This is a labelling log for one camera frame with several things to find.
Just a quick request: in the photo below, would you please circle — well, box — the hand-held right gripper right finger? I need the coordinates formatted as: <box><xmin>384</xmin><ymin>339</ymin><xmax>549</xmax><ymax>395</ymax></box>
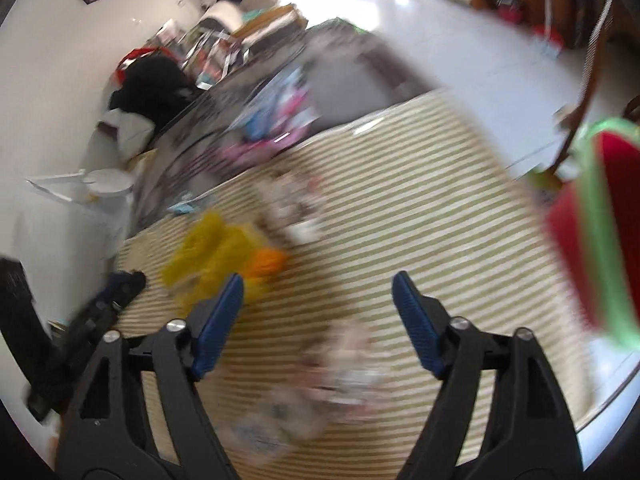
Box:
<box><xmin>391</xmin><ymin>270</ymin><xmax>586</xmax><ymax>480</ymax></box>

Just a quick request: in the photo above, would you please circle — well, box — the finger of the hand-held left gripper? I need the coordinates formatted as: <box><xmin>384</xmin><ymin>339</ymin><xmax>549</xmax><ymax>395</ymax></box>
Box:
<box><xmin>65</xmin><ymin>270</ymin><xmax>147</xmax><ymax>356</ymax></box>

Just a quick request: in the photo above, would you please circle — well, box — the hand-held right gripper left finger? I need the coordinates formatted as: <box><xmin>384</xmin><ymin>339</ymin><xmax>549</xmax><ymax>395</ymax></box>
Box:
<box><xmin>55</xmin><ymin>272</ymin><xmax>246</xmax><ymax>480</ymax></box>

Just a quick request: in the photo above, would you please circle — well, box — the orange wrapper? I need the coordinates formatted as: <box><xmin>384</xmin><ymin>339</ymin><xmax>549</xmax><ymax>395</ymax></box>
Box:
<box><xmin>247</xmin><ymin>247</ymin><xmax>291</xmax><ymax>282</ymax></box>

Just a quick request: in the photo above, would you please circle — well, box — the white milk carton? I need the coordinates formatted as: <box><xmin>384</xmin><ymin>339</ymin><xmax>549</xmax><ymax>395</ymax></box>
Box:
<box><xmin>232</xmin><ymin>322</ymin><xmax>393</xmax><ymax>456</ymax></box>

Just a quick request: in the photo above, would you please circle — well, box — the printed paper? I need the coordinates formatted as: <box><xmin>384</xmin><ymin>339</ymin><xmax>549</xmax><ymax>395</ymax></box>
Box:
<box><xmin>260</xmin><ymin>172</ymin><xmax>326</xmax><ymax>243</ymax></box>

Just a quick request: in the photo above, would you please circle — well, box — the red bin with green rim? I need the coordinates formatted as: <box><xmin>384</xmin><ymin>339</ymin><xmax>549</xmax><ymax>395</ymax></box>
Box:
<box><xmin>545</xmin><ymin>117</ymin><xmax>640</xmax><ymax>351</ymax></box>

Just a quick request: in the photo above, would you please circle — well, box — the green striped mat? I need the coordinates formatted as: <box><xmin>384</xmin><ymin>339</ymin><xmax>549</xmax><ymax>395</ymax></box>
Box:
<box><xmin>116</xmin><ymin>91</ymin><xmax>601</xmax><ymax>480</ymax></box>

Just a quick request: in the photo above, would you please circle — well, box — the white pillow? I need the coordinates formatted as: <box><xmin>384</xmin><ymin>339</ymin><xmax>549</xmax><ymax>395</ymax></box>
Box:
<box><xmin>97</xmin><ymin>110</ymin><xmax>156</xmax><ymax>161</ymax></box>

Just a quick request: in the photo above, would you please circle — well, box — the pink plastic bag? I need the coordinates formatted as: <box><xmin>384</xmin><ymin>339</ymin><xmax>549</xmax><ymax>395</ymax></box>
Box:
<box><xmin>220</xmin><ymin>110</ymin><xmax>321</xmax><ymax>167</ymax></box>

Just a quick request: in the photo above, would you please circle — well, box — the black clothes pile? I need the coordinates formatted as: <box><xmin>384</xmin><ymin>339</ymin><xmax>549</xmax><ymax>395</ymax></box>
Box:
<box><xmin>109</xmin><ymin>55</ymin><xmax>201</xmax><ymax>136</ymax></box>

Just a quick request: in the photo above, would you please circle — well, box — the long blue cardboard box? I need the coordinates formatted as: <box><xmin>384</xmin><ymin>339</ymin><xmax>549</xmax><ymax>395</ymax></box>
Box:
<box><xmin>240</xmin><ymin>67</ymin><xmax>311</xmax><ymax>141</ymax></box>

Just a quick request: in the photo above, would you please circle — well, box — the red cloth bag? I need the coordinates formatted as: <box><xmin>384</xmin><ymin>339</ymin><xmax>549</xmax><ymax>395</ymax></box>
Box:
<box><xmin>115</xmin><ymin>46</ymin><xmax>176</xmax><ymax>81</ymax></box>

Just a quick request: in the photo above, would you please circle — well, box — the metal rack with books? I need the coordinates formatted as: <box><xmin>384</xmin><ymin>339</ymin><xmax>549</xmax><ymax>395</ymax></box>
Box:
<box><xmin>147</xmin><ymin>20</ymin><xmax>251</xmax><ymax>88</ymax></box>

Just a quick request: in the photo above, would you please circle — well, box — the grey patterned carpet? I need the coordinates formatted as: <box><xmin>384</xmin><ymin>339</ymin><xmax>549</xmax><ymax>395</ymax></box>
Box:
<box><xmin>132</xmin><ymin>22</ymin><xmax>441</xmax><ymax>233</ymax></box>

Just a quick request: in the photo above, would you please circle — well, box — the red dustpan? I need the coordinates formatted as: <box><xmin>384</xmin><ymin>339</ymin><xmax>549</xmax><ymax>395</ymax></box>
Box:
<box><xmin>531</xmin><ymin>25</ymin><xmax>566</xmax><ymax>57</ymax></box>

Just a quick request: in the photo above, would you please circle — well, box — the wooden chair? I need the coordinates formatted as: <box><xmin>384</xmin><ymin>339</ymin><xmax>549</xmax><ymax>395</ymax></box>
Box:
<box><xmin>550</xmin><ymin>0</ymin><xmax>640</xmax><ymax>178</ymax></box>

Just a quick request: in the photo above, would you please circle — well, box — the red bucket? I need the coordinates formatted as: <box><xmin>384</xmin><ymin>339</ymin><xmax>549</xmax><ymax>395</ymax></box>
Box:
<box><xmin>495</xmin><ymin>0</ymin><xmax>526</xmax><ymax>23</ymax></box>

